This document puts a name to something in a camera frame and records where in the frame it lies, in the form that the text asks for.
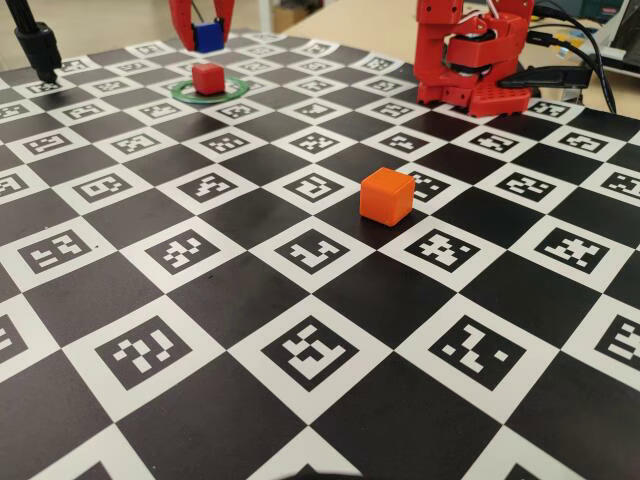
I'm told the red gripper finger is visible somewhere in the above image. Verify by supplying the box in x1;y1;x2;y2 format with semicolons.
212;0;239;44
168;0;197;53

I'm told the green ring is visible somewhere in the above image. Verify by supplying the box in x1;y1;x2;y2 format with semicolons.
169;77;250;105

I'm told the orange cube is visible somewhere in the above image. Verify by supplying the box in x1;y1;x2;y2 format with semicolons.
359;167;416;227

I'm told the grey white device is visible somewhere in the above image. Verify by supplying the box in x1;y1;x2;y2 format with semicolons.
597;0;640;76

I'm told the black clamp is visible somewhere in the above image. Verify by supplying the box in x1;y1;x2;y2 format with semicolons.
499;66;595;92

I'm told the cardboard box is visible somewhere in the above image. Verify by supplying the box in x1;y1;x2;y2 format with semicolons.
273;0;314;26

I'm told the black plug with cable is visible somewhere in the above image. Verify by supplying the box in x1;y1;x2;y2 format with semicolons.
528;30;604;69

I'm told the green box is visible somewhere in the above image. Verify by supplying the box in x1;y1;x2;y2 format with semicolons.
582;0;623;20

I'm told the black cable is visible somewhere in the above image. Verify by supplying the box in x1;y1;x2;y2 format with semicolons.
532;0;617;114

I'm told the red cube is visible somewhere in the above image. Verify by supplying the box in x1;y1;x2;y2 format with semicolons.
191;62;225;96

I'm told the blue cube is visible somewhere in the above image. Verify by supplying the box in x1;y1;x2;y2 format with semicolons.
192;18;225;54

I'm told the black white marker mat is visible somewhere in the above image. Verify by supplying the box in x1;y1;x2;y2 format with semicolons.
0;27;640;480

